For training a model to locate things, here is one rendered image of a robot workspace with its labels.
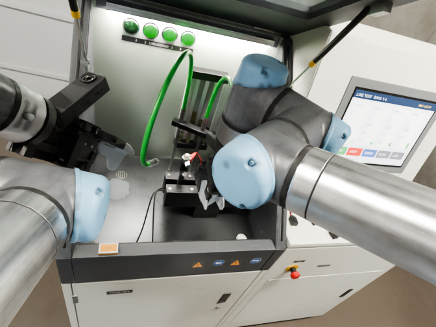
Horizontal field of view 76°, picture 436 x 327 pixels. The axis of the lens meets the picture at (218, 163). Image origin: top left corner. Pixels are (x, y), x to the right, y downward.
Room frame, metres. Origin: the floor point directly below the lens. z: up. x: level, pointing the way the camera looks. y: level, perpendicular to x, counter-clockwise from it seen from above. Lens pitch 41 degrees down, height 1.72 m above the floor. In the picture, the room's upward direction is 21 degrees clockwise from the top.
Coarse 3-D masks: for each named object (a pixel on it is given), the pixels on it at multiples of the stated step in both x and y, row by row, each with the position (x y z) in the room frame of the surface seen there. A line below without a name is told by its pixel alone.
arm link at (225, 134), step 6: (222, 114) 0.42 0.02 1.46; (222, 120) 0.40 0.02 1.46; (222, 126) 0.40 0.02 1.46; (216, 132) 0.41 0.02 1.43; (222, 132) 0.39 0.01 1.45; (228, 132) 0.38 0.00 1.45; (234, 132) 0.38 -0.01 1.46; (222, 138) 0.39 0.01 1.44; (228, 138) 0.38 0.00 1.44; (222, 144) 0.39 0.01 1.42
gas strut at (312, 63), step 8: (368, 8) 0.79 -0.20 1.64; (360, 16) 0.80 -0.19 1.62; (352, 24) 0.81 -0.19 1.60; (344, 32) 0.82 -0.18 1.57; (336, 40) 0.83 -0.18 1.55; (328, 48) 0.84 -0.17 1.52; (320, 56) 0.85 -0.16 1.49; (312, 64) 0.86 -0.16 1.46; (304, 72) 0.88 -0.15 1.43; (296, 80) 0.90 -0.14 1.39
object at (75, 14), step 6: (72, 0) 0.58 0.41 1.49; (72, 6) 0.59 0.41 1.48; (78, 6) 0.60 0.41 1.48; (72, 12) 0.59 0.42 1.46; (78, 12) 0.60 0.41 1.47; (78, 18) 0.60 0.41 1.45; (78, 24) 0.61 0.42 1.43; (78, 30) 0.62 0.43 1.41; (84, 48) 0.65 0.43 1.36; (84, 54) 0.65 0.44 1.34; (84, 60) 0.66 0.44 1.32
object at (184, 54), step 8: (184, 56) 0.69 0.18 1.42; (192, 56) 0.78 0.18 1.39; (176, 64) 0.64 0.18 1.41; (192, 64) 0.81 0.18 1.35; (192, 72) 0.83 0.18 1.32; (168, 80) 0.59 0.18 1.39; (160, 96) 0.55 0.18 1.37; (184, 96) 0.85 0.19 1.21; (160, 104) 0.54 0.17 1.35; (184, 104) 0.85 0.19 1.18; (152, 112) 0.52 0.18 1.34; (152, 120) 0.51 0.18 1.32; (144, 136) 0.49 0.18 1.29; (144, 144) 0.48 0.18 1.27; (144, 152) 0.48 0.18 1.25; (144, 160) 0.48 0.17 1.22
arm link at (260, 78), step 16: (240, 64) 0.41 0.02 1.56; (256, 64) 0.39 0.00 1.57; (272, 64) 0.41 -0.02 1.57; (240, 80) 0.39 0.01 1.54; (256, 80) 0.38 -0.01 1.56; (272, 80) 0.39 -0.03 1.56; (240, 96) 0.39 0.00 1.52; (256, 96) 0.38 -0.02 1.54; (272, 96) 0.38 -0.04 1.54; (224, 112) 0.40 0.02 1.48; (240, 112) 0.38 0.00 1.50; (256, 112) 0.37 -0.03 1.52; (240, 128) 0.38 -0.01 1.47
